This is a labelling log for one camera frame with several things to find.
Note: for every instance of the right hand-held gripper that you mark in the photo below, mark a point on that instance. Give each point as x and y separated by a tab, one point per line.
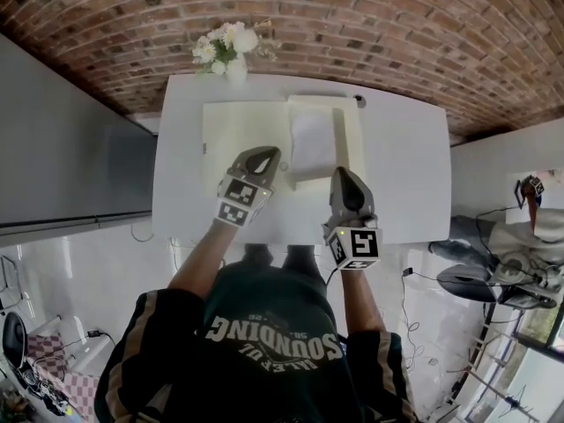
359	245

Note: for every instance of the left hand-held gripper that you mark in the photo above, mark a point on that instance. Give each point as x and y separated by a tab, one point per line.
238	196

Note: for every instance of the cream yellow mat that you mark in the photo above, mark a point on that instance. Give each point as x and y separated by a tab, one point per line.
247	139

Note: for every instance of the white cloth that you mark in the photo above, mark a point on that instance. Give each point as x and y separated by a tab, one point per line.
313	141

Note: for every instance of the person's right forearm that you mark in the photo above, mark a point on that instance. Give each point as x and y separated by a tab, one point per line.
359	298

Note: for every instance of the person's left forearm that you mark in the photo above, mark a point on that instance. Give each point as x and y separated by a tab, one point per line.
198	258

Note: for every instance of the white desk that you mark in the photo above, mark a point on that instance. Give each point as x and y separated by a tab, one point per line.
405	170

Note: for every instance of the person's right black shoe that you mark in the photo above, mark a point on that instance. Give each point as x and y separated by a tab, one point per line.
299	258

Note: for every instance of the person's black shoe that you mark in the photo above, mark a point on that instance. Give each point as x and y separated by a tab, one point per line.
299	258
259	254

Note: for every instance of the person's left black shoe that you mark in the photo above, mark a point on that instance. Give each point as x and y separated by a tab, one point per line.
259	254

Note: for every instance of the black power adapter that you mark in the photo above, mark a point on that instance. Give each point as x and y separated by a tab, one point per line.
407	272
94	333

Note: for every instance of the white vase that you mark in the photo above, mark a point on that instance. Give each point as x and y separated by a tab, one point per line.
236	71

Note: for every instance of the white flower bunch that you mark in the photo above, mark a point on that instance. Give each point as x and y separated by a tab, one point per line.
229	42

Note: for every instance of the black office chair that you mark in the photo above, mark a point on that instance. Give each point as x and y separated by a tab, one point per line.
467	280

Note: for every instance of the person's dark green shirt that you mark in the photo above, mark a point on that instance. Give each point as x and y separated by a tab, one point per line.
264	359

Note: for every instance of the grey metal cabinet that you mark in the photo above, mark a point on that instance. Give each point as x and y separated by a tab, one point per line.
66	148

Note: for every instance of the red checkered cloth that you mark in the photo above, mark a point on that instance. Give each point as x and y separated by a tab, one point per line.
79	390

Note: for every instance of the black round chair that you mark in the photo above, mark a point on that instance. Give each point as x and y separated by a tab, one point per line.
15	342

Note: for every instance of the pile of electronic devices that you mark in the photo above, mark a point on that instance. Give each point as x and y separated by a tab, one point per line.
39	386

